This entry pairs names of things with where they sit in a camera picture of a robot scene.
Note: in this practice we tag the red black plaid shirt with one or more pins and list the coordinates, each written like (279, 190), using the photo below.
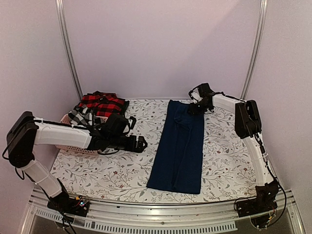
(103, 104)

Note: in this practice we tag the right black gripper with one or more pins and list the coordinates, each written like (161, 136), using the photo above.
(193, 111)

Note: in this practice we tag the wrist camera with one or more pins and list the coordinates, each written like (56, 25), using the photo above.
(131, 123)
(194, 95)

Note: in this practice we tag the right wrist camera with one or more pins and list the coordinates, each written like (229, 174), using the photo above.
(194, 95)

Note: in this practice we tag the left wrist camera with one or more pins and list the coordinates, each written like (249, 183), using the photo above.
(131, 123)

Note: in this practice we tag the aluminium frame post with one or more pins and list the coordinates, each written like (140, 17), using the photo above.
(67, 47)
(256, 46)

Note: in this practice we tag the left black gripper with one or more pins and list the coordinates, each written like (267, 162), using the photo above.
(139, 148)

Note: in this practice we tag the floral patterned table mat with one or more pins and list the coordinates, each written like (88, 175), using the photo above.
(227, 169)

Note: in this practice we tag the pink plastic laundry basket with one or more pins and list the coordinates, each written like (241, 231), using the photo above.
(65, 120)

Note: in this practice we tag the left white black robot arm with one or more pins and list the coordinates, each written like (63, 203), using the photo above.
(29, 133)

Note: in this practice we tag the right aluminium frame post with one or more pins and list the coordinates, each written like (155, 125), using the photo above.
(256, 46)

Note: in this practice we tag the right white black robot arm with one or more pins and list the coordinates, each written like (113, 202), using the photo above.
(248, 127)

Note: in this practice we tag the black white checkered cloth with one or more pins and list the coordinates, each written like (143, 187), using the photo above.
(82, 116)

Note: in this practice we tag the front aluminium rail base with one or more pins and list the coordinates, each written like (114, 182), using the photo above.
(116, 217)

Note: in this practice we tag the navy blue t-shirt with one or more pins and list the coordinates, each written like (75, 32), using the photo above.
(177, 165)

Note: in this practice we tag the left aluminium frame post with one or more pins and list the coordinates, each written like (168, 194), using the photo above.
(67, 47)

